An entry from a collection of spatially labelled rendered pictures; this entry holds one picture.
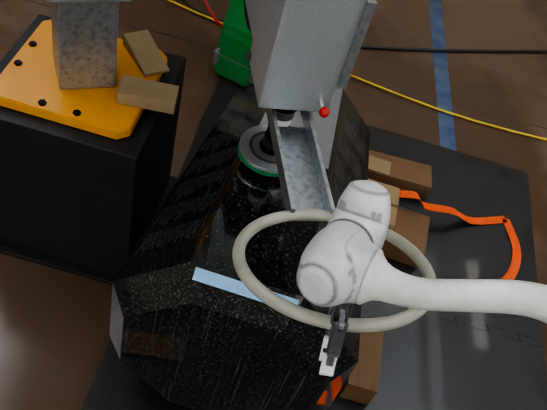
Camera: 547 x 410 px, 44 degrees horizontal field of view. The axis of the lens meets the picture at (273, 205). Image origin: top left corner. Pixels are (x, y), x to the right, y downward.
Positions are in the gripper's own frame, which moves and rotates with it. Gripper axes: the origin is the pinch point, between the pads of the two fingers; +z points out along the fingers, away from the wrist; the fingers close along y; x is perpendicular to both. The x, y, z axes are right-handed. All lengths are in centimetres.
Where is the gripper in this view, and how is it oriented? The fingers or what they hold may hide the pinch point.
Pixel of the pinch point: (328, 355)
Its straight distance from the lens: 148.8
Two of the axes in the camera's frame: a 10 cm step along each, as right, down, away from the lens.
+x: -9.9, -1.5, -0.2
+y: 0.5, -4.7, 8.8
